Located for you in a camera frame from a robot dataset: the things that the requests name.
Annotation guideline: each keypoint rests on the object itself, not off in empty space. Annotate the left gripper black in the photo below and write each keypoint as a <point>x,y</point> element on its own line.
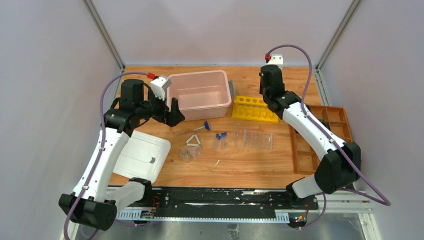
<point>167,113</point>

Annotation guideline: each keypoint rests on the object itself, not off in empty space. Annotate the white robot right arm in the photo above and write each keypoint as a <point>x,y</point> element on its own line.
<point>338,160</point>

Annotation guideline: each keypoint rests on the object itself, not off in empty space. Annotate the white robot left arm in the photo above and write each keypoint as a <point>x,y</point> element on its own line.
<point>89,204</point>

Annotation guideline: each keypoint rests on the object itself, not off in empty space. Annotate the white clay triangle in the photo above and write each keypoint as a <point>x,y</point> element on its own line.
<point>193,141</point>

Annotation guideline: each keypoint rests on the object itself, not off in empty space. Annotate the pink plastic bin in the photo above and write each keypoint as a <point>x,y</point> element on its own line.
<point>201,95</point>

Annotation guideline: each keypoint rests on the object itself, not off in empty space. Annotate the syringe with blue base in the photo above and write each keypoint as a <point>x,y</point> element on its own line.
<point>206,126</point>

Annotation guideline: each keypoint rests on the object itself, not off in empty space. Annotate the clear plastic funnel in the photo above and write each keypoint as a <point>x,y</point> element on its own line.
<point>195,151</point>

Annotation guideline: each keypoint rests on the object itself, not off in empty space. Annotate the blue-capped tube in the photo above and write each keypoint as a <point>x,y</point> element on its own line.
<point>224,139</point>
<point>213,145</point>
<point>217,142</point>
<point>221,141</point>

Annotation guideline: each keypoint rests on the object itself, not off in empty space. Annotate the white bin lid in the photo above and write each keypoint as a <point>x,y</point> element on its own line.
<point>142,157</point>

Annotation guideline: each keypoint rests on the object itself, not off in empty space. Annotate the yellow test tube rack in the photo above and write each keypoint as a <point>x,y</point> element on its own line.
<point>252,109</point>

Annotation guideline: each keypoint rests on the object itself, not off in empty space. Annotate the clear well plate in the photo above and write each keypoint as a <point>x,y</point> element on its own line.
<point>257,139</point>

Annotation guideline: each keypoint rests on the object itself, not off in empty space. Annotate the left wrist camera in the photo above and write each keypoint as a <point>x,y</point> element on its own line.
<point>159,87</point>

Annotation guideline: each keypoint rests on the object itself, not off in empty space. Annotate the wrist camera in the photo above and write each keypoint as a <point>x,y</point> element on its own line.
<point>276,59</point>
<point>159,87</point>

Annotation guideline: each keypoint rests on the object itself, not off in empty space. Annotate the grey bin handle clip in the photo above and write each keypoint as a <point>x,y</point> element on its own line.
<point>232,89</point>

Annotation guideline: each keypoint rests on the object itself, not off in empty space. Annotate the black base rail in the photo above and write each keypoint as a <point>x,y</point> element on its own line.
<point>222,205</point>

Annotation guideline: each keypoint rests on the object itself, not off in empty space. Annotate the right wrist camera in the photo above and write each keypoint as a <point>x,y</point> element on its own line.
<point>276,59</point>

